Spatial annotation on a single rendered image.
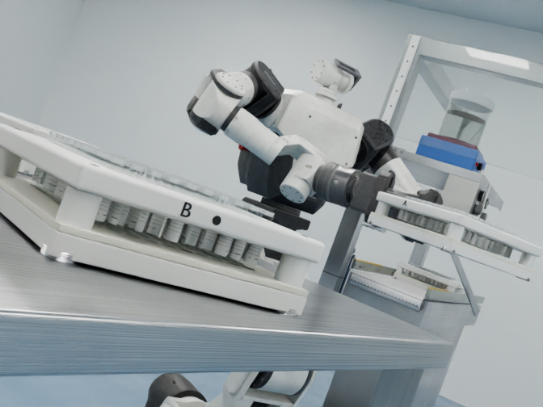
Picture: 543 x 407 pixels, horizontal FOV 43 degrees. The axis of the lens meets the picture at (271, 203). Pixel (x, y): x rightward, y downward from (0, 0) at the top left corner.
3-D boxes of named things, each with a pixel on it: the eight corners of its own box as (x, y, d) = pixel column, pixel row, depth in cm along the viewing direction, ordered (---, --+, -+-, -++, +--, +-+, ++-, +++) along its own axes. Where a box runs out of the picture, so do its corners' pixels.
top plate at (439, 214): (540, 258, 138) (545, 248, 138) (458, 224, 125) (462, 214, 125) (453, 230, 159) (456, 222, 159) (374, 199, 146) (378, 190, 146)
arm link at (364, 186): (400, 176, 154) (351, 161, 160) (388, 167, 146) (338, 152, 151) (380, 229, 154) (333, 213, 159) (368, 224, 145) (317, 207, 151)
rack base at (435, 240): (532, 282, 138) (536, 270, 138) (448, 250, 125) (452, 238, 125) (445, 251, 159) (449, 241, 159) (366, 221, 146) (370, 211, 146)
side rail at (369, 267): (353, 268, 238) (356, 260, 238) (348, 266, 239) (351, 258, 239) (430, 283, 357) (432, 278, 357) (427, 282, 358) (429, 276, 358)
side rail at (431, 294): (428, 298, 226) (432, 289, 226) (423, 296, 227) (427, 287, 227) (482, 304, 346) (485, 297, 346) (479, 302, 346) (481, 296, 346)
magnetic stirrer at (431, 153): (475, 173, 227) (485, 147, 227) (414, 154, 236) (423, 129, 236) (483, 183, 245) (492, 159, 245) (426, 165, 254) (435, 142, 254)
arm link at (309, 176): (343, 157, 154) (299, 143, 159) (320, 192, 149) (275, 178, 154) (349, 187, 163) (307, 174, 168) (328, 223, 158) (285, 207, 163)
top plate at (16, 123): (60, 144, 138) (64, 133, 138) (142, 176, 124) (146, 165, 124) (-53, 106, 118) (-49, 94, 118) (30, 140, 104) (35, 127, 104)
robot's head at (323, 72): (304, 87, 195) (315, 57, 195) (331, 100, 200) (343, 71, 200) (317, 88, 189) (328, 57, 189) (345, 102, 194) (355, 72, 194)
